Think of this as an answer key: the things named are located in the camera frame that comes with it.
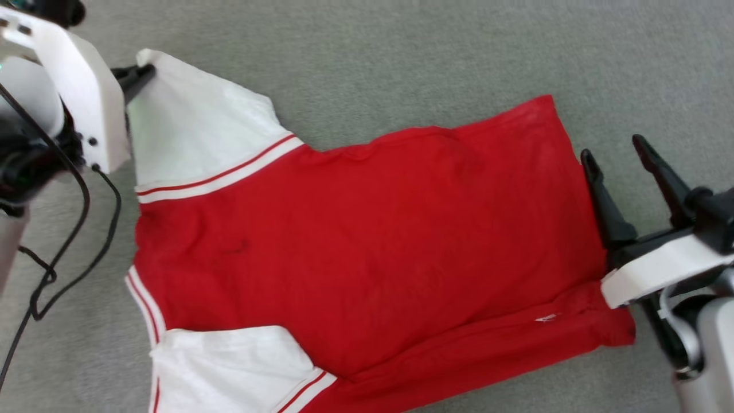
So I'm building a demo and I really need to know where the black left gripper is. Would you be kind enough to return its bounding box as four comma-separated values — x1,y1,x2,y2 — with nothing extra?
0,57,157,216

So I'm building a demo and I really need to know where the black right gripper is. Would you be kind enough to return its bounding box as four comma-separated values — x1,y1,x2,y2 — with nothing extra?
580,134,734,270

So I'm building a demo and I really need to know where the red and white jersey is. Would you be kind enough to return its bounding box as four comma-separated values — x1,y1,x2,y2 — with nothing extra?
125,48,636,413

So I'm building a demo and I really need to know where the grey fabric sofa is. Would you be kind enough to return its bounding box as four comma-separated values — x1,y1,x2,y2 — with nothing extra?
0,0,734,413

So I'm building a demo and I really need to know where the thin black cable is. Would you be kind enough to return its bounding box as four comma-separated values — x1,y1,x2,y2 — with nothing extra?
0,83,91,322
0,165,123,391

